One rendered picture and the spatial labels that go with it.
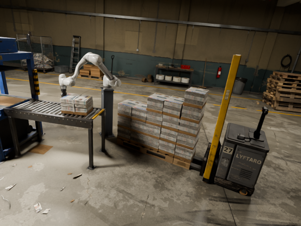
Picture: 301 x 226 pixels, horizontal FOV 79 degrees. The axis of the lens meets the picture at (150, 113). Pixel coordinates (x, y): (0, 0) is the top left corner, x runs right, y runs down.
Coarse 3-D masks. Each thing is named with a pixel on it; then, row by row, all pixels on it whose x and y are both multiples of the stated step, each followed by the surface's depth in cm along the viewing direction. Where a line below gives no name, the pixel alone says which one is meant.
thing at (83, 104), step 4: (84, 96) 278; (88, 96) 279; (76, 100) 260; (80, 100) 260; (84, 100) 261; (88, 100) 270; (92, 100) 286; (76, 104) 262; (80, 104) 262; (84, 104) 262; (88, 104) 270; (92, 104) 288; (76, 108) 265; (80, 108) 264; (84, 108) 264; (88, 108) 271; (84, 112) 266
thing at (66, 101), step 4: (64, 96) 269; (68, 96) 270; (72, 96) 273; (60, 100) 261; (64, 100) 261; (68, 100) 260; (64, 104) 263; (68, 104) 263; (64, 108) 265; (68, 108) 265
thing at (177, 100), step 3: (171, 96) 312; (174, 96) 314; (168, 99) 295; (171, 99) 297; (174, 99) 299; (177, 99) 301; (180, 99) 303; (183, 99) 305; (174, 102) 283; (177, 102) 284; (180, 102) 286
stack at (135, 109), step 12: (120, 108) 327; (132, 108) 316; (144, 108) 315; (120, 120) 335; (132, 120) 323; (156, 120) 302; (168, 120) 292; (120, 132) 344; (132, 132) 331; (144, 132) 320; (156, 132) 308; (168, 132) 299; (120, 144) 352; (132, 144) 339; (156, 144) 315; (168, 144) 305; (156, 156) 324; (168, 156) 312
